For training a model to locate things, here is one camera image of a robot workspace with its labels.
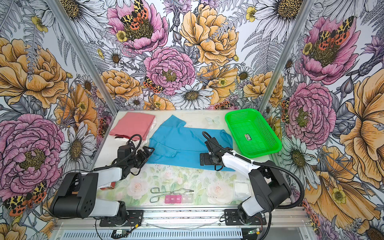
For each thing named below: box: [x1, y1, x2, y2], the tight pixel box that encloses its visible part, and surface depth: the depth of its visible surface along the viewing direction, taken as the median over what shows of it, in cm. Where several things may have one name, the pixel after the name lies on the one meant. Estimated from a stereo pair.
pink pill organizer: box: [164, 194, 194, 204], surface depth 81 cm
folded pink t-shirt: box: [109, 112, 156, 141], surface depth 111 cm
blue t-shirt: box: [147, 115, 236, 172], surface depth 105 cm
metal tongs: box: [149, 187, 195, 203], surface depth 84 cm
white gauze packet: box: [233, 179, 252, 201], surface depth 85 cm
